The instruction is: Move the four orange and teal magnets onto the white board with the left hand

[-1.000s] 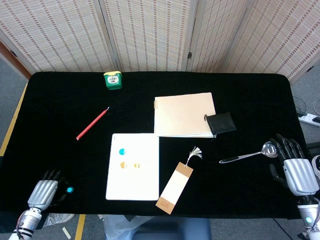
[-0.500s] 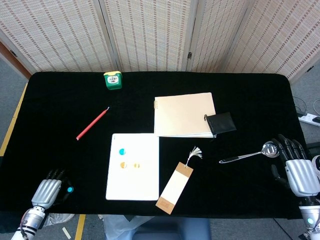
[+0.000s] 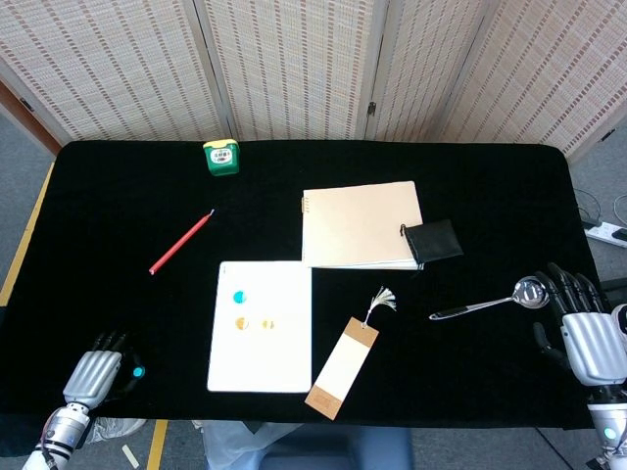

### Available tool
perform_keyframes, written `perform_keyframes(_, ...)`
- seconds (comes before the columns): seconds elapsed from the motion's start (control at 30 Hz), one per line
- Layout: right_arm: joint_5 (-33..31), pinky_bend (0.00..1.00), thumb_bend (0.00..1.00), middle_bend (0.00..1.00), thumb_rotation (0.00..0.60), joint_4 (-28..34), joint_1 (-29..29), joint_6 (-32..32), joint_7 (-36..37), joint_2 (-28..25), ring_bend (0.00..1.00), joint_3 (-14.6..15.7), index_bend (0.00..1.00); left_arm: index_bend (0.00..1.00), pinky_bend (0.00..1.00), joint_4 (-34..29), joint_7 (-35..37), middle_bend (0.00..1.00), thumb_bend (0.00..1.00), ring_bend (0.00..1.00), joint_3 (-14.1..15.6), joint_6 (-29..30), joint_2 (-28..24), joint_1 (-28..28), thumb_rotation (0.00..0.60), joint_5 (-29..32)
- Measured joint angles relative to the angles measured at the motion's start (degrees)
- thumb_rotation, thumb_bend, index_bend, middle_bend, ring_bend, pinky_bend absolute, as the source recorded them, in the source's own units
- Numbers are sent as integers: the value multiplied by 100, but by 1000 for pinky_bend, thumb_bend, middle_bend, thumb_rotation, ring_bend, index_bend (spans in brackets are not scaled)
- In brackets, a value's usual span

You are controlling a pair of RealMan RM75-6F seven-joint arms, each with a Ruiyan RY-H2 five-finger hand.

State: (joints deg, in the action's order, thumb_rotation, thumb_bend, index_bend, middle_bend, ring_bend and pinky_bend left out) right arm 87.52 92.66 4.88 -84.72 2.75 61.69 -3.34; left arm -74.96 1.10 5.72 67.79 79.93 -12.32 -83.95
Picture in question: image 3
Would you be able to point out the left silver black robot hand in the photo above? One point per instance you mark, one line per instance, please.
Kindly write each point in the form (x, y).
(93, 374)

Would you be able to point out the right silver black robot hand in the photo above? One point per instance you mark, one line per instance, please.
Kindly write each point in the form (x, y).
(595, 345)

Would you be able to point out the teal disc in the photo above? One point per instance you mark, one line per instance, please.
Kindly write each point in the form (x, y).
(138, 372)
(239, 296)

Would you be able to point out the orange disc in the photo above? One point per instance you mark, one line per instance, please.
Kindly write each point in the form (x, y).
(268, 323)
(241, 323)

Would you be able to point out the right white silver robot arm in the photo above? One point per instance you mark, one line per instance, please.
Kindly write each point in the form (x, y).
(607, 421)

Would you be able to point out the metal ladle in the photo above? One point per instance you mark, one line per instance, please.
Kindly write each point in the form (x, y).
(531, 292)

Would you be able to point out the white paper strip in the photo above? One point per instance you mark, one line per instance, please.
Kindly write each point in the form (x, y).
(130, 456)

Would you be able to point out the white power strip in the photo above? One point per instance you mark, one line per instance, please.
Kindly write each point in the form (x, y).
(607, 232)

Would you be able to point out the light grey fabric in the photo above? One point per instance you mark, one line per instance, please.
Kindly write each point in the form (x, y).
(230, 445)

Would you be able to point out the black tablecloth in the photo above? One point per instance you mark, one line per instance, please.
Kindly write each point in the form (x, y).
(122, 220)

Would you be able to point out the red pencil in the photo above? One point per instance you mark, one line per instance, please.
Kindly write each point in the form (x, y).
(181, 242)

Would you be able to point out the white magnetic board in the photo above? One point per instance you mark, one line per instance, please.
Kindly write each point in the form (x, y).
(274, 362)

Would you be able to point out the black zip pouch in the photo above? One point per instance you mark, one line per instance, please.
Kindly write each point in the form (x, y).
(433, 240)

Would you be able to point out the brown white tasselled bookmark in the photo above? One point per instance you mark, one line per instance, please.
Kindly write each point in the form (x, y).
(343, 362)

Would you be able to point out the green yellow box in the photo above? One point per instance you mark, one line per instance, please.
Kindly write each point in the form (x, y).
(221, 159)

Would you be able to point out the beige spiral notebook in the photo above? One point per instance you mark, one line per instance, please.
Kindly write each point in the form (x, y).
(357, 225)

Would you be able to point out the woven folding screen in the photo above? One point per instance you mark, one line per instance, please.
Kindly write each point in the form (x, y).
(294, 73)

